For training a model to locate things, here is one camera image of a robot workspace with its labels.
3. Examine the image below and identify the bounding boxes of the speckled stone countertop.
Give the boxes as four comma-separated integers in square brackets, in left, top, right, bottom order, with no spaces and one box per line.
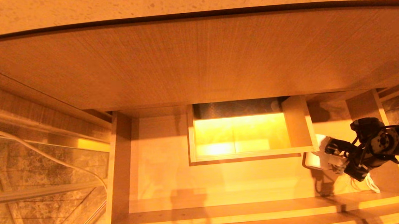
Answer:
[0,0,399,40]

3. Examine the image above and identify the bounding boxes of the wooden drawer pipe cutout box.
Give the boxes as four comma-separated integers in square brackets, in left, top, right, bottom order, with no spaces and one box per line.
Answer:
[185,94,317,166]

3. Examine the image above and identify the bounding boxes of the thin white cable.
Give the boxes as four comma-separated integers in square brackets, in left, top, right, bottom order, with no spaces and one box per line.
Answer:
[0,115,108,196]

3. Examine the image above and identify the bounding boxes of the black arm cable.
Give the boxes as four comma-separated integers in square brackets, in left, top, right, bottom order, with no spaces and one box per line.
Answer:
[349,125,399,179]

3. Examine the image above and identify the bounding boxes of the glass shower partition metal frame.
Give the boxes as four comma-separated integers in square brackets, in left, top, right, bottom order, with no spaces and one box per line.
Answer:
[0,102,116,224]

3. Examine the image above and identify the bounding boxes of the wooden vanity cabinet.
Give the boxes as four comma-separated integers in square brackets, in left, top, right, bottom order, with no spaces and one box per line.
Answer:
[0,0,399,136]

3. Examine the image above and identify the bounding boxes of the wooden vanity drawer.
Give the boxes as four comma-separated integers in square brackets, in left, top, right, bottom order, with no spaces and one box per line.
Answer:
[79,87,399,224]

